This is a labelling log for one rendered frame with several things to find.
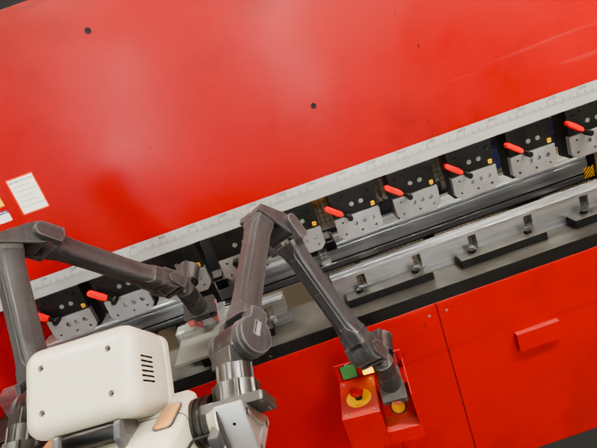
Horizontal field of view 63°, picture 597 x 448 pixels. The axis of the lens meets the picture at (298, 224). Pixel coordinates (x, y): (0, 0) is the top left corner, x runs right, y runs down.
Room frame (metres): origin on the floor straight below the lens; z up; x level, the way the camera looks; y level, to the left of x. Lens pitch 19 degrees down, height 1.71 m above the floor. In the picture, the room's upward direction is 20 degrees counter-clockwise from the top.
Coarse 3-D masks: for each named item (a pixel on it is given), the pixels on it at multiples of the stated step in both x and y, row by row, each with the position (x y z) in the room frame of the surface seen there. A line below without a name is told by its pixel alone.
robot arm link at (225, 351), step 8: (216, 336) 0.86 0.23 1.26; (224, 336) 0.83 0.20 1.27; (216, 344) 0.84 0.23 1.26; (224, 344) 0.82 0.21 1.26; (232, 344) 0.80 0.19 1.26; (216, 352) 0.81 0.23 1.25; (224, 352) 0.80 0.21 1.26; (232, 352) 0.79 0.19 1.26; (216, 360) 0.80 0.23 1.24; (224, 360) 0.79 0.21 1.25; (232, 360) 0.78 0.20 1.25; (248, 360) 0.80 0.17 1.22
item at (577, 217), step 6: (594, 210) 1.47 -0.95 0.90; (570, 216) 1.49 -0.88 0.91; (576, 216) 1.47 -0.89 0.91; (582, 216) 1.46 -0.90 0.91; (588, 216) 1.44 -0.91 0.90; (594, 216) 1.44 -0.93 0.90; (570, 222) 1.47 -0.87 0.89; (576, 222) 1.44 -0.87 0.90; (582, 222) 1.44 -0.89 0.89; (588, 222) 1.44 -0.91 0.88
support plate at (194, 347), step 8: (224, 312) 1.50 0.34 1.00; (224, 320) 1.44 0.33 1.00; (192, 328) 1.47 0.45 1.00; (200, 328) 1.45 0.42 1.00; (208, 328) 1.43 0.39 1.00; (216, 328) 1.41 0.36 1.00; (184, 336) 1.43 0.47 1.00; (192, 336) 1.41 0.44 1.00; (200, 336) 1.39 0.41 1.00; (208, 336) 1.38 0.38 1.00; (184, 344) 1.38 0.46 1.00; (192, 344) 1.36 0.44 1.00; (200, 344) 1.34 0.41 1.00; (184, 352) 1.33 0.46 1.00; (192, 352) 1.31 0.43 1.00; (200, 352) 1.30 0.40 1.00; (184, 360) 1.28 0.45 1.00; (192, 360) 1.27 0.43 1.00; (176, 368) 1.27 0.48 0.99
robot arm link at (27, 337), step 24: (0, 240) 1.07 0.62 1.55; (24, 240) 1.11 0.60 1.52; (0, 264) 1.05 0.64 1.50; (24, 264) 1.07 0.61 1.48; (0, 288) 1.03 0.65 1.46; (24, 288) 1.03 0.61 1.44; (24, 312) 0.99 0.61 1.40; (24, 336) 0.95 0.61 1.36; (24, 360) 0.92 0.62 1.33; (24, 384) 0.92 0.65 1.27
